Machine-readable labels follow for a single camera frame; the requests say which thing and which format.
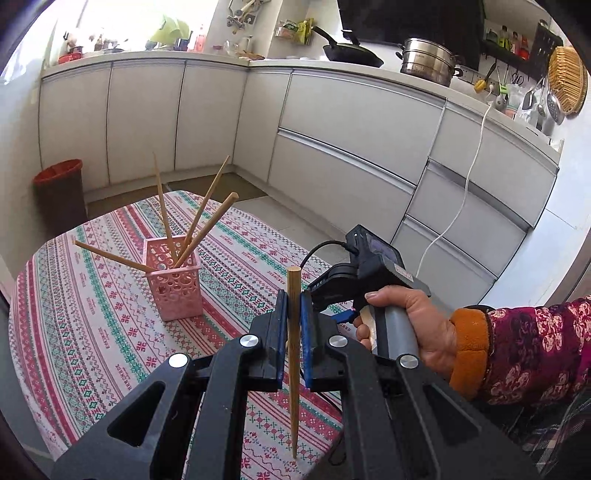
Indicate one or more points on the woven bread basket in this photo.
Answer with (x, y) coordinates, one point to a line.
(253, 56)

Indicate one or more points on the round woven bamboo tray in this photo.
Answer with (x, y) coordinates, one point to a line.
(567, 81)

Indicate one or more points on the person's right hand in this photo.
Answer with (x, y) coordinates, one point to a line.
(434, 332)

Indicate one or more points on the stainless steel steamer pot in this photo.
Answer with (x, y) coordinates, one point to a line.
(427, 62)

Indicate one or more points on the white drawer cabinet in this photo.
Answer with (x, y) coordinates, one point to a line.
(360, 138)

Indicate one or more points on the black wall rack with bottles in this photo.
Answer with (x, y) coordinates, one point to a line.
(512, 46)

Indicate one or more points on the lime green plastic container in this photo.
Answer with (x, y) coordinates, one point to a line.
(168, 32)

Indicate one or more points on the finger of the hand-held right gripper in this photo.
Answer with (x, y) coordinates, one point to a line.
(344, 317)
(330, 288)

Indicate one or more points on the yellow hanging utensil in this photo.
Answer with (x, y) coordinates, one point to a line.
(481, 85)

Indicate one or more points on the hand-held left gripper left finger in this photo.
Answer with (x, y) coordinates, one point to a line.
(279, 341)

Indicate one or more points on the patterned striped tablecloth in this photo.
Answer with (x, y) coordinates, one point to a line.
(92, 323)

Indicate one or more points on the red bowl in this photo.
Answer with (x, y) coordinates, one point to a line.
(70, 58)

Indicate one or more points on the water heater pipes and faucet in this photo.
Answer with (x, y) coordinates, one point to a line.
(242, 16)

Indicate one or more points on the black wok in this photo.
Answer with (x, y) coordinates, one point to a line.
(351, 53)

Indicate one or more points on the white kettle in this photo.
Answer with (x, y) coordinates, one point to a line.
(244, 45)

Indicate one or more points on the pink bottle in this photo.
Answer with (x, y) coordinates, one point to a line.
(201, 39)

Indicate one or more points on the brown trash bin red rim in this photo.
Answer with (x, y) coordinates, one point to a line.
(60, 198)

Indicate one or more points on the metal slotted spoon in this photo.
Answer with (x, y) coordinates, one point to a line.
(555, 108)

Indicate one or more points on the person's plaid garment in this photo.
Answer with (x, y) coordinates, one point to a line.
(563, 438)

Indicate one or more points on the wall shelf with green packets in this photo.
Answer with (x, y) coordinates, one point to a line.
(295, 32)

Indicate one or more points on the bamboo chopstick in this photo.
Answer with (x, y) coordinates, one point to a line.
(293, 415)
(207, 196)
(214, 219)
(164, 207)
(115, 256)

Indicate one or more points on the person's right forearm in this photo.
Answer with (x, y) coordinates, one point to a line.
(531, 350)

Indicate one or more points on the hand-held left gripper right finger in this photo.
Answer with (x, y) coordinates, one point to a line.
(308, 341)

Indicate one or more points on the pink perforated chopstick holder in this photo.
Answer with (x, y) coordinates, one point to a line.
(178, 295)

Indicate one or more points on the kitchen window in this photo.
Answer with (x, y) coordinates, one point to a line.
(124, 18)

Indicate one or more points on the white base cabinet with doors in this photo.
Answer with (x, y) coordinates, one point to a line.
(143, 120)

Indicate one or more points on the black range hood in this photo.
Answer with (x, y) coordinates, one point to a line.
(406, 18)

